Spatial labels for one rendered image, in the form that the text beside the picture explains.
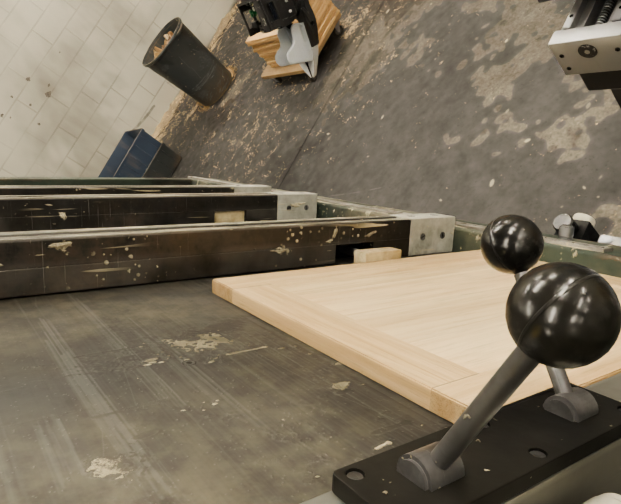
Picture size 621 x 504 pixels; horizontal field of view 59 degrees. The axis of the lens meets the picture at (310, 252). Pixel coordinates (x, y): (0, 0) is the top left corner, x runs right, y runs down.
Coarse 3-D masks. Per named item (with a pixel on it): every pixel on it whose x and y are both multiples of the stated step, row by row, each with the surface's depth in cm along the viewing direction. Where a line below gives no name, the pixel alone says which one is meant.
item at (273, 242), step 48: (0, 240) 64; (48, 240) 66; (96, 240) 70; (144, 240) 73; (192, 240) 77; (240, 240) 82; (288, 240) 87; (336, 240) 93; (384, 240) 99; (432, 240) 106; (0, 288) 64; (48, 288) 67; (96, 288) 71
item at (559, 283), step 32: (512, 288) 20; (544, 288) 18; (576, 288) 18; (608, 288) 18; (512, 320) 19; (544, 320) 18; (576, 320) 18; (608, 320) 18; (512, 352) 21; (544, 352) 19; (576, 352) 18; (512, 384) 21; (480, 416) 22; (448, 448) 24; (416, 480) 24; (448, 480) 25
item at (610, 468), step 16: (592, 384) 39; (608, 384) 39; (608, 448) 30; (576, 464) 29; (592, 464) 30; (608, 464) 31; (544, 480) 27; (560, 480) 28; (576, 480) 29; (592, 480) 30; (608, 480) 31; (320, 496) 25; (336, 496) 25; (528, 496) 26; (544, 496) 27; (560, 496) 28; (576, 496) 29; (592, 496) 30
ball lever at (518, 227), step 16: (496, 224) 34; (512, 224) 33; (528, 224) 33; (496, 240) 34; (512, 240) 33; (528, 240) 33; (496, 256) 34; (512, 256) 33; (528, 256) 33; (512, 272) 34; (560, 384) 32; (560, 400) 32; (576, 400) 32; (592, 400) 32; (560, 416) 32; (576, 416) 31
